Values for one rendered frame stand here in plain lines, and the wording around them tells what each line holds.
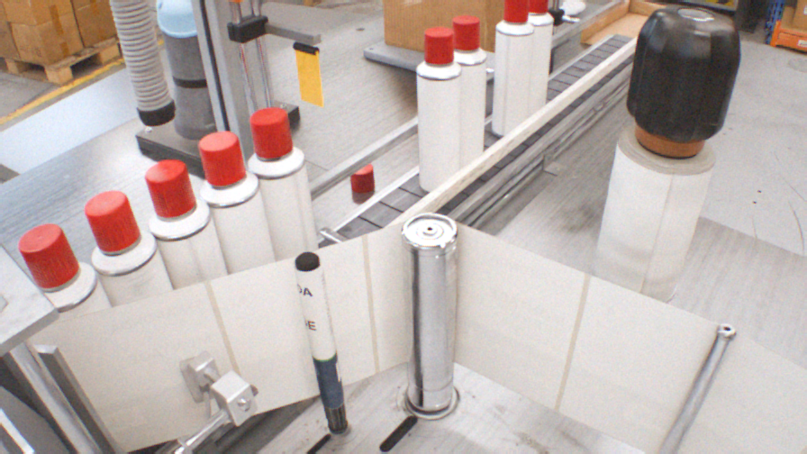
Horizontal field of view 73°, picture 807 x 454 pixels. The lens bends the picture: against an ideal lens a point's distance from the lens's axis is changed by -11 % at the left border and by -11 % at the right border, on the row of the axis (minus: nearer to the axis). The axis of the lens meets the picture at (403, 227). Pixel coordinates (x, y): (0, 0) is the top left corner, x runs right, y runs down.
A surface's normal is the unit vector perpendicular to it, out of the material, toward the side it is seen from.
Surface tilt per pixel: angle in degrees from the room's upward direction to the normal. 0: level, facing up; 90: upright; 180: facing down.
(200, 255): 90
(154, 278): 90
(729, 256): 0
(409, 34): 90
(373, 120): 0
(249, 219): 90
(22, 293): 0
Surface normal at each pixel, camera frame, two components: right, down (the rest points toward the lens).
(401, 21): -0.57, 0.51
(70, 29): 0.88, 0.26
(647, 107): -0.86, 0.34
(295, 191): 0.73, 0.40
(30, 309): -0.04, -0.79
